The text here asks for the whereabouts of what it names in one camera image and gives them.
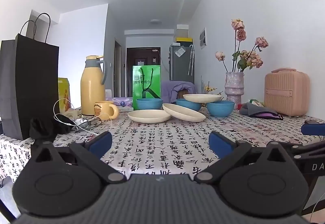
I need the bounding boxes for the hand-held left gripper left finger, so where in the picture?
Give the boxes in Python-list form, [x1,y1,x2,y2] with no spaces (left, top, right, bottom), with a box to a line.
[30,131,127,184]

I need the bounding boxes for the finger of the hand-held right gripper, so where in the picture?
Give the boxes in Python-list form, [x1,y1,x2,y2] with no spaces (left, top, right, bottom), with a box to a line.
[291,141,325,161]
[301,124,325,136]

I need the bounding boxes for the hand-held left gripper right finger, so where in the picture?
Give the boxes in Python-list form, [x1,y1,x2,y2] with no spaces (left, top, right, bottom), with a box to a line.
[194,131,296,185]

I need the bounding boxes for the blue bowl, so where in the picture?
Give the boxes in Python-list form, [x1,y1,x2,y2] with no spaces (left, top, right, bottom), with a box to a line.
[136,98,163,110]
[176,99,202,112]
[206,101,235,116]

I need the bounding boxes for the cream plate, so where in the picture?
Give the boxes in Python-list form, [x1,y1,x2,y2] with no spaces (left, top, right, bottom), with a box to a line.
[128,109,171,123]
[162,103,206,122]
[183,94,222,103]

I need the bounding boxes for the eyeglasses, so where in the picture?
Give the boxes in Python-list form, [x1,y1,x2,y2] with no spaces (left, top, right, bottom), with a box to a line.
[72,116,102,132]

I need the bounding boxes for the yellow bear mug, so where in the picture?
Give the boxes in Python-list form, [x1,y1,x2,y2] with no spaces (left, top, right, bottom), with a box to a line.
[94,101,120,121]

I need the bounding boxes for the crumpled plastic wrap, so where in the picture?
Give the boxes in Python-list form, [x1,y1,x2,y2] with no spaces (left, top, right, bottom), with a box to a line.
[63,108,82,120]

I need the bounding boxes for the purple tissue pack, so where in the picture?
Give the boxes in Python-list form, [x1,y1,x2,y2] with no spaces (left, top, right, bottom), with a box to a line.
[113,97,134,108]

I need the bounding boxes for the pink hard case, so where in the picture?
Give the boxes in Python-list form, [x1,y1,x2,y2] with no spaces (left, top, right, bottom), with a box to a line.
[264,68,311,116]

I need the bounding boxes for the grey purple cloth pouch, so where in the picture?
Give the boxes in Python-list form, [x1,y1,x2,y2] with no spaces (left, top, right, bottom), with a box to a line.
[239,102,283,120]

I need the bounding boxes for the calligraphy printed tablecloth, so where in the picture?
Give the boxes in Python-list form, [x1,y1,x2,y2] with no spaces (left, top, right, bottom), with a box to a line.
[0,106,325,189]

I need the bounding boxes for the yellow thermos jug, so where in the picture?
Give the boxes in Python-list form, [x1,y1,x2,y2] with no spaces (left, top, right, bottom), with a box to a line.
[80,55,108,116]

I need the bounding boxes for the yellow flower sprig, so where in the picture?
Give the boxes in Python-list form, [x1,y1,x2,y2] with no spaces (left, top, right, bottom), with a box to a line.
[202,82,224,95]

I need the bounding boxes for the pink glitter vase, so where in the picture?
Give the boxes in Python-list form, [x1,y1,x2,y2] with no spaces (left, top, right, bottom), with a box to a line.
[225,72,245,104]

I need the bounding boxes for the black cloth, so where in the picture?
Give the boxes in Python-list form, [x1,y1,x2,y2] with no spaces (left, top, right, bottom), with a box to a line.
[29,115,74,142]

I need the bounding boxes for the purple jacket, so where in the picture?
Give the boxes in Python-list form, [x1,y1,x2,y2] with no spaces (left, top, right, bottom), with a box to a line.
[161,80,196,104]

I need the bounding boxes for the brown side door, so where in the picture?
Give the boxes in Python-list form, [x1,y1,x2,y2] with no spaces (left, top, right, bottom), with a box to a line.
[114,41,122,97]

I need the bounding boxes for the green shopping bag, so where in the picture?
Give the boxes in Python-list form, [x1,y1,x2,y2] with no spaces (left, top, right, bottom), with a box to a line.
[132,65,161,110]

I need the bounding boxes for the grey refrigerator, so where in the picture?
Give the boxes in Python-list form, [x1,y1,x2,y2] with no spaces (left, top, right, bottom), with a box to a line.
[169,44,195,84]

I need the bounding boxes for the white umbrella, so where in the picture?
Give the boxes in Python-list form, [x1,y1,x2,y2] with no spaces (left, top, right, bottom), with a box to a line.
[188,45,195,76]

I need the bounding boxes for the black paper bag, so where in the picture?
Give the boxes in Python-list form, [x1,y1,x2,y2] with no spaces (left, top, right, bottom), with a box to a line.
[0,13,60,141]

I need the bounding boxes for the bunch of dried roses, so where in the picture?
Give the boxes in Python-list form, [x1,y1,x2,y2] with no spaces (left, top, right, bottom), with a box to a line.
[215,19,269,73]

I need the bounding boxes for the dark brown entrance door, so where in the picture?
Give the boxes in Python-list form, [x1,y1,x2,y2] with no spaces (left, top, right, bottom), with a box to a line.
[127,48,161,97]

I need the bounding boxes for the yellow black box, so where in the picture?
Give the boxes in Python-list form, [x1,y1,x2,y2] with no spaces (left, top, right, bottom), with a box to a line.
[175,37,193,46]

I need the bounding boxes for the white cardboard box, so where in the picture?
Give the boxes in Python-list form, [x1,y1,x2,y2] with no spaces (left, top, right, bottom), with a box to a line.
[177,25,190,38]

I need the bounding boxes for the white cable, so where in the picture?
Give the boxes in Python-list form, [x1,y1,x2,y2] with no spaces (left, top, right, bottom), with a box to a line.
[53,98,124,137]

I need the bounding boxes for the white wall panel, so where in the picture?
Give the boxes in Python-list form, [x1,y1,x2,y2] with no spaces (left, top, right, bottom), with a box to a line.
[199,27,207,49]

